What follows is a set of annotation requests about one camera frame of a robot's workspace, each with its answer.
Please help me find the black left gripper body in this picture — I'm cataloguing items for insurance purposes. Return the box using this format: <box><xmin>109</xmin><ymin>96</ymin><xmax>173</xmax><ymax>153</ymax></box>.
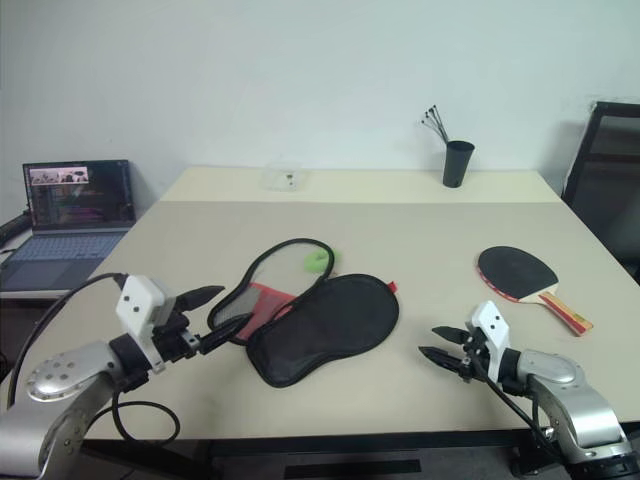
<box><xmin>148</xmin><ymin>298</ymin><xmax>207</xmax><ymax>364</ymax></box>

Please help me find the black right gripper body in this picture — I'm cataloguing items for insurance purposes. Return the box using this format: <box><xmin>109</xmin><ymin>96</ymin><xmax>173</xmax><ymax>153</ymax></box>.
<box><xmin>456</xmin><ymin>326</ymin><xmax>495</xmax><ymax>385</ymax></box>

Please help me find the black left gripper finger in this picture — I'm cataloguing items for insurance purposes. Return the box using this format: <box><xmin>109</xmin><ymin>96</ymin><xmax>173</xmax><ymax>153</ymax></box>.
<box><xmin>179</xmin><ymin>285</ymin><xmax>227</xmax><ymax>312</ymax></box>
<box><xmin>198</xmin><ymin>318</ymin><xmax>247</xmax><ymax>354</ymax></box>

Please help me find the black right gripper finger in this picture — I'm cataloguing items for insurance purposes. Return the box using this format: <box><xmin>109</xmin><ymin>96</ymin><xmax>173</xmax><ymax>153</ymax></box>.
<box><xmin>418</xmin><ymin>345</ymin><xmax>465</xmax><ymax>373</ymax></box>
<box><xmin>431</xmin><ymin>325</ymin><xmax>472</xmax><ymax>346</ymax></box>

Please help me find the table tennis paddle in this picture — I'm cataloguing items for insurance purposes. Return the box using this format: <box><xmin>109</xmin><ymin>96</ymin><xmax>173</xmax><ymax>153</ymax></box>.
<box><xmin>474</xmin><ymin>244</ymin><xmax>595</xmax><ymax>338</ymax></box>

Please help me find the red black mesh pouch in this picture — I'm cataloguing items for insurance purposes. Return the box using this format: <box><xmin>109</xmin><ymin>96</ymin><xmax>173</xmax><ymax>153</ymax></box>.
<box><xmin>207</xmin><ymin>238</ymin><xmax>401</xmax><ymax>389</ymax></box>

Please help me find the green zipper pull tab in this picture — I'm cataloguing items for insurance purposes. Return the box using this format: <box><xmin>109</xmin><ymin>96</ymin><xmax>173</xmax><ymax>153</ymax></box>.
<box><xmin>303</xmin><ymin>249</ymin><xmax>343</xmax><ymax>274</ymax></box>

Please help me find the clear plastic box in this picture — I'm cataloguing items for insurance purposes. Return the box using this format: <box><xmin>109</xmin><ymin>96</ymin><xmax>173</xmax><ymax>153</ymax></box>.
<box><xmin>261</xmin><ymin>159</ymin><xmax>308</xmax><ymax>193</ymax></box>

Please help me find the open laptop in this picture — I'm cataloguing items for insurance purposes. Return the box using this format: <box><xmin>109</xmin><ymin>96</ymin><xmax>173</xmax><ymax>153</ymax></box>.
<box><xmin>0</xmin><ymin>159</ymin><xmax>138</xmax><ymax>294</ymax></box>

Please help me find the black plastic cup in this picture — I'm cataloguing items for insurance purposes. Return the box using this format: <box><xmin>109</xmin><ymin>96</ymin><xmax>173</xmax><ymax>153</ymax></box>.
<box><xmin>441</xmin><ymin>140</ymin><xmax>477</xmax><ymax>189</ymax></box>

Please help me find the black mesh office chair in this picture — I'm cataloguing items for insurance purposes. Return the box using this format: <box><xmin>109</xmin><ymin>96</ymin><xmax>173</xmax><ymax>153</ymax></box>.
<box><xmin>559</xmin><ymin>100</ymin><xmax>640</xmax><ymax>287</ymax></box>

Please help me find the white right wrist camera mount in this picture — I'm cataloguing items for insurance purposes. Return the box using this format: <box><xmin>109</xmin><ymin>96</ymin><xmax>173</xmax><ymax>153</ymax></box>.
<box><xmin>464</xmin><ymin>299</ymin><xmax>512</xmax><ymax>387</ymax></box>

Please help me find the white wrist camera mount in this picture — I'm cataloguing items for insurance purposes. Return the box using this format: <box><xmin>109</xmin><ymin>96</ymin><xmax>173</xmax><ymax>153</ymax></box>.
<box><xmin>464</xmin><ymin>299</ymin><xmax>512</xmax><ymax>387</ymax></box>
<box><xmin>114</xmin><ymin>274</ymin><xmax>177</xmax><ymax>374</ymax></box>

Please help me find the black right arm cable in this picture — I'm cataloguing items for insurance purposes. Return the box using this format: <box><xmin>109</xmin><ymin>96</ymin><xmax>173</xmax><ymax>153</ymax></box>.
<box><xmin>466</xmin><ymin>356</ymin><xmax>567</xmax><ymax>467</ymax></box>

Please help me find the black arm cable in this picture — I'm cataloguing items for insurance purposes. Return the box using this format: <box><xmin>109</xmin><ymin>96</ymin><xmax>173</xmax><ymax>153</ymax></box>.
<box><xmin>6</xmin><ymin>272</ymin><xmax>182</xmax><ymax>444</ymax></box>
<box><xmin>466</xmin><ymin>356</ymin><xmax>567</xmax><ymax>467</ymax></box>

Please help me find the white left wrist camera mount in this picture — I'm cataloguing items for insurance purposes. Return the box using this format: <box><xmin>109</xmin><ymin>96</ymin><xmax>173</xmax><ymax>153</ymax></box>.
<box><xmin>114</xmin><ymin>274</ymin><xmax>177</xmax><ymax>374</ymax></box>

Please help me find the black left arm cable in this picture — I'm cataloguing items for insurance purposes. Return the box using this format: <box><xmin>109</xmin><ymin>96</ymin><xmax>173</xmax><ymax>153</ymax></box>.
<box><xmin>6</xmin><ymin>272</ymin><xmax>182</xmax><ymax>444</ymax></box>

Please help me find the black table frame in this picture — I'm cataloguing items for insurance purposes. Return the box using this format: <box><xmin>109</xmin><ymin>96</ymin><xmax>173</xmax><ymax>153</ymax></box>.
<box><xmin>78</xmin><ymin>428</ymin><xmax>547</xmax><ymax>480</ymax></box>

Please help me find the black cable tie bundle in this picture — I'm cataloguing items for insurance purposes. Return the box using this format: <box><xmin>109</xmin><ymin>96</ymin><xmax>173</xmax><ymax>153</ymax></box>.
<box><xmin>416</xmin><ymin>104</ymin><xmax>452</xmax><ymax>144</ymax></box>

